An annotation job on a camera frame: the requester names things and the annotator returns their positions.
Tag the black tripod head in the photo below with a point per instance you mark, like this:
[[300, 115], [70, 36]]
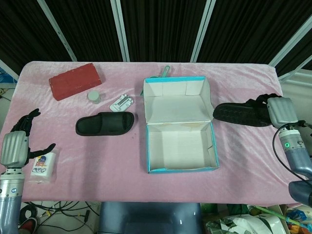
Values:
[[304, 123]]

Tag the mint green plastic dustpan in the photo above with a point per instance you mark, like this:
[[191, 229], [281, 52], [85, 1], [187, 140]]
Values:
[[166, 71]]

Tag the white tissue pack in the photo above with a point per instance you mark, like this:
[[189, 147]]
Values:
[[42, 165]]

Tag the pink plush table cloth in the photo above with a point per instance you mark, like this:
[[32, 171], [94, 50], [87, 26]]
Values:
[[102, 165]]

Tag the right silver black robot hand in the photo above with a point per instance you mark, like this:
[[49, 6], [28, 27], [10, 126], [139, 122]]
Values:
[[281, 112]]

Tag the blue-grey robot torso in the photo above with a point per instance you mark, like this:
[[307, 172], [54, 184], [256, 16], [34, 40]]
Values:
[[148, 219]]

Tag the small grey-white jar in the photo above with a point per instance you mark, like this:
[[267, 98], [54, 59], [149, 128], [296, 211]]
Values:
[[93, 97]]

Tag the green white plastic bag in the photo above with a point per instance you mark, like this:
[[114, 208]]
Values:
[[243, 224]]

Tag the black slide slipper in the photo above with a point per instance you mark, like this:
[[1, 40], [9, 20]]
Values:
[[234, 113], [104, 123]]

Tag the white folding phone stand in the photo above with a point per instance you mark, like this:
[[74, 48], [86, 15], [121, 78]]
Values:
[[121, 103]]

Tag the red black sneaker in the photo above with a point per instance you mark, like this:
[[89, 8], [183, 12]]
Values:
[[29, 223]]

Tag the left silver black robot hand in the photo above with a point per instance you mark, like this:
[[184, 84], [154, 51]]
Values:
[[14, 148]]

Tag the teal cardboard shoe box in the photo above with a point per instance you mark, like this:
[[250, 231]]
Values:
[[180, 148]]

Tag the red brick block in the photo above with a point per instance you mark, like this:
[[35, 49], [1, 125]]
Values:
[[74, 81]]

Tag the white aluminium frame post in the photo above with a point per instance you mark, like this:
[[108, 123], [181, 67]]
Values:
[[120, 30], [202, 30], [57, 30], [291, 42]]

